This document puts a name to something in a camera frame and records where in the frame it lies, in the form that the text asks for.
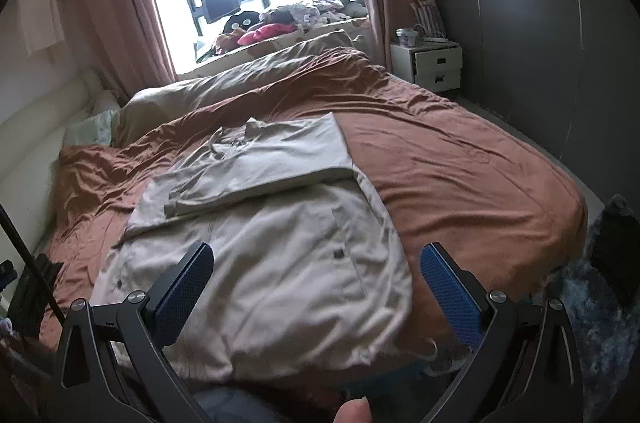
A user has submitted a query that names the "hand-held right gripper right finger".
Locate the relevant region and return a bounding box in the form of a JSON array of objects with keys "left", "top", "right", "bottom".
[{"left": 419, "top": 242, "right": 586, "bottom": 423}]

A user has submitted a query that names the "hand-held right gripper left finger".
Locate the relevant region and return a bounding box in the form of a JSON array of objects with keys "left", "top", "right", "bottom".
[{"left": 50, "top": 242, "right": 216, "bottom": 423}]

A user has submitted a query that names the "beige zip jacket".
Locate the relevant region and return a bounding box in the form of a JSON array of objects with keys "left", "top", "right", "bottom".
[{"left": 90, "top": 112, "right": 441, "bottom": 384}]

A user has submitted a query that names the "pile of light clothes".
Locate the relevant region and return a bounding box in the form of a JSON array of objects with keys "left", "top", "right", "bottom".
[{"left": 260, "top": 0, "right": 351, "bottom": 29}]

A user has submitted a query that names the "person's right hand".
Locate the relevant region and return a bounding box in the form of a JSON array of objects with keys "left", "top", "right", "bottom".
[{"left": 334, "top": 395, "right": 373, "bottom": 423}]

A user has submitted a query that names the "grey shaggy rug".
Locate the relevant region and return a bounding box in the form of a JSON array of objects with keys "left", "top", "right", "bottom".
[{"left": 540, "top": 193, "right": 640, "bottom": 354}]

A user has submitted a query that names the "brown duvet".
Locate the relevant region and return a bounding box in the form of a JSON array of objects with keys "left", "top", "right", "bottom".
[{"left": 37, "top": 48, "right": 588, "bottom": 354}]

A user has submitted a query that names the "black bag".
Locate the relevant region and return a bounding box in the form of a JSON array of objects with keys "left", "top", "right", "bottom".
[{"left": 7, "top": 253, "right": 63, "bottom": 339}]

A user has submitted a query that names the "black cloth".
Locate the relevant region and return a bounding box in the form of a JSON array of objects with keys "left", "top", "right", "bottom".
[{"left": 590, "top": 203, "right": 640, "bottom": 309}]

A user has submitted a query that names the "light patterned pillow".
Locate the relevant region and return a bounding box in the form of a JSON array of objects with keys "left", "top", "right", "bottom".
[{"left": 65, "top": 108, "right": 118, "bottom": 146}]

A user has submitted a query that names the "beige duvet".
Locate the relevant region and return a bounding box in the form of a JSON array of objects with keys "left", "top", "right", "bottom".
[{"left": 117, "top": 29, "right": 371, "bottom": 146}]

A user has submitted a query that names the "cream padded headboard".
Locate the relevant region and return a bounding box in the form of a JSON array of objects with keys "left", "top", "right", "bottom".
[{"left": 0, "top": 69, "right": 121, "bottom": 254}]

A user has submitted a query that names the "white nightstand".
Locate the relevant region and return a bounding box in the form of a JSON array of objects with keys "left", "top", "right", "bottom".
[{"left": 390, "top": 40, "right": 463, "bottom": 91}]

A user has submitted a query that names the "grey wardrobe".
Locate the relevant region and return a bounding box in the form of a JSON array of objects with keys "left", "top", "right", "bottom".
[{"left": 417, "top": 0, "right": 640, "bottom": 204}]

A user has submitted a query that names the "pink plush toy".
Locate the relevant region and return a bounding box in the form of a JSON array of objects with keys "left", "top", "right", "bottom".
[{"left": 237, "top": 23, "right": 296, "bottom": 45}]

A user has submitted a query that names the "striped box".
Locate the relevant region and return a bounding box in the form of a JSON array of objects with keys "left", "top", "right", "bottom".
[{"left": 410, "top": 0, "right": 443, "bottom": 40}]

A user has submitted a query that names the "black plush toy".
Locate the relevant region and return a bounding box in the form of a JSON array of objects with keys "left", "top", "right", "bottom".
[{"left": 217, "top": 10, "right": 261, "bottom": 49}]

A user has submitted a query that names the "cream hanging cloth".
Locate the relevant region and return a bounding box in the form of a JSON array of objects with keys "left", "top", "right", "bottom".
[{"left": 20, "top": 0, "right": 66, "bottom": 54}]

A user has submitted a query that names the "black cable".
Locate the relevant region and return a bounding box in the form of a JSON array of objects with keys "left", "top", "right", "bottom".
[{"left": 0, "top": 203, "right": 68, "bottom": 324}]

